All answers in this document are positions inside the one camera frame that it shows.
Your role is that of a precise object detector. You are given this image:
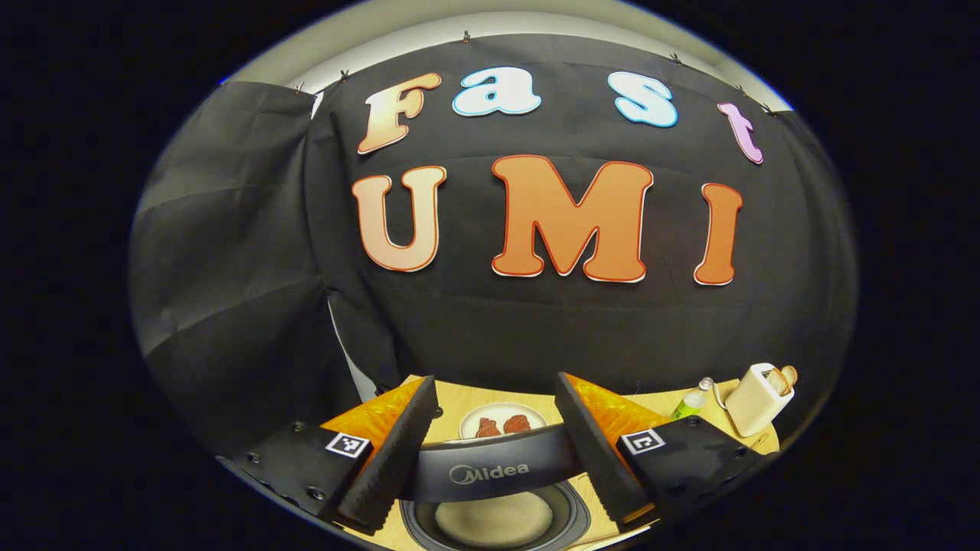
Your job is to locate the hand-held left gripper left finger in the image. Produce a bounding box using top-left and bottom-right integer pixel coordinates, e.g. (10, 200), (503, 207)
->
(218, 375), (439, 536)

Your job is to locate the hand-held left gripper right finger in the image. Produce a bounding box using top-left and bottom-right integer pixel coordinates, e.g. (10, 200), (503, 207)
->
(554, 372), (770, 536)

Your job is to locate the dark grey rice cooker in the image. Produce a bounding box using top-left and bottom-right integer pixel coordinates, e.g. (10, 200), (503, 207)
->
(398, 422), (594, 551)

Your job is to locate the green plastic bottle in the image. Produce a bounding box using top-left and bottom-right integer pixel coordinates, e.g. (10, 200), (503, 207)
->
(671, 377), (714, 420)

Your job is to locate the white round plate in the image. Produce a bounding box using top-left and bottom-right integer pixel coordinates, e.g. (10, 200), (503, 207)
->
(458, 402), (549, 439)

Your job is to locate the white toaster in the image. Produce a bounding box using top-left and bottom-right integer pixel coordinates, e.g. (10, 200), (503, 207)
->
(724, 363), (797, 438)

